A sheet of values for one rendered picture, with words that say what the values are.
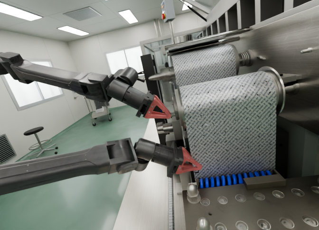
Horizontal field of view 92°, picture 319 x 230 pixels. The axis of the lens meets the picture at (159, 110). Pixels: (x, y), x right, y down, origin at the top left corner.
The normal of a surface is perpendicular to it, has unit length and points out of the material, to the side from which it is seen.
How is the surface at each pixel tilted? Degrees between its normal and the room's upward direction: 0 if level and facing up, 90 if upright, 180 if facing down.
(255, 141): 90
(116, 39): 90
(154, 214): 0
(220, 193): 0
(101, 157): 41
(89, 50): 90
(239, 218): 0
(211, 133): 90
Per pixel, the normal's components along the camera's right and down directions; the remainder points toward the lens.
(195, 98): -0.16, -0.28
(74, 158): 0.32, -0.68
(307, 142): -0.06, 0.30
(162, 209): -0.20, -0.94
